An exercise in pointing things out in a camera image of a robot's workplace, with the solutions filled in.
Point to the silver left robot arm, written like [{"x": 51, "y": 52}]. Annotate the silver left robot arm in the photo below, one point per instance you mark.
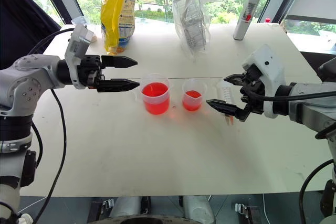
[{"x": 23, "y": 77}]

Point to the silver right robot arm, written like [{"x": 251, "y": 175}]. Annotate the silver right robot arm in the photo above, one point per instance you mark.
[{"x": 309, "y": 111}]

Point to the clear plastic syringe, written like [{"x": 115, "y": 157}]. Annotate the clear plastic syringe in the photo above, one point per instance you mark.
[{"x": 227, "y": 91}]

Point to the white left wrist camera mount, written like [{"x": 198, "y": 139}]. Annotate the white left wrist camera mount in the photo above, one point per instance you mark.
[{"x": 77, "y": 43}]

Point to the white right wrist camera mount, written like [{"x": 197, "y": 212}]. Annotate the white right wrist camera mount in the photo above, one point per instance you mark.
[{"x": 273, "y": 72}]

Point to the large beaker red liquid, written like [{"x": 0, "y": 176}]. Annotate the large beaker red liquid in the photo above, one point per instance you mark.
[{"x": 155, "y": 98}]

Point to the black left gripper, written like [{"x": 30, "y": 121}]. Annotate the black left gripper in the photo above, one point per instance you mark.
[{"x": 88, "y": 70}]

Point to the small clear plastic wrapper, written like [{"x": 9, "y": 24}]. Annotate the small clear plastic wrapper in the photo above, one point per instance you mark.
[{"x": 78, "y": 20}]

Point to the small red cap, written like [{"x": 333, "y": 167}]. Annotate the small red cap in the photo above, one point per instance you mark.
[{"x": 267, "y": 20}]

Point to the metal buckle clasp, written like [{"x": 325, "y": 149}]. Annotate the metal buckle clasp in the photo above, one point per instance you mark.
[
  {"x": 107, "y": 205},
  {"x": 242, "y": 210}
]

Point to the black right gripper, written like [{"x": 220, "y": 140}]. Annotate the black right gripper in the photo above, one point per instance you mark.
[{"x": 253, "y": 82}]

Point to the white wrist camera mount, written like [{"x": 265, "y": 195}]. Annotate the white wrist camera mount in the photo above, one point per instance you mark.
[
  {"x": 273, "y": 72},
  {"x": 77, "y": 43}
]

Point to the white cylindrical tube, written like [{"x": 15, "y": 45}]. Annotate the white cylindrical tube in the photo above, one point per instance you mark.
[{"x": 246, "y": 16}]

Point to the dark blue curtain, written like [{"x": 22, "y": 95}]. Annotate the dark blue curtain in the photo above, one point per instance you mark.
[{"x": 21, "y": 16}]

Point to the small beaker red liquid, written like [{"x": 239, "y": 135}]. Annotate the small beaker red liquid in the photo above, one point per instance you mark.
[{"x": 192, "y": 100}]

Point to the yellow snack bag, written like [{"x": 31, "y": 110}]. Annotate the yellow snack bag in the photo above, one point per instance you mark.
[{"x": 115, "y": 11}]

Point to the white robot leg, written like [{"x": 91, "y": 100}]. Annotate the white robot leg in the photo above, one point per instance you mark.
[
  {"x": 126, "y": 207},
  {"x": 198, "y": 208}
]

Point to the white plug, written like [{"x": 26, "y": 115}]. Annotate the white plug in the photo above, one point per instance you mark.
[{"x": 25, "y": 219}]

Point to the dark rounded robot base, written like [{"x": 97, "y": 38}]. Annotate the dark rounded robot base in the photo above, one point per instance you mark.
[{"x": 139, "y": 221}]

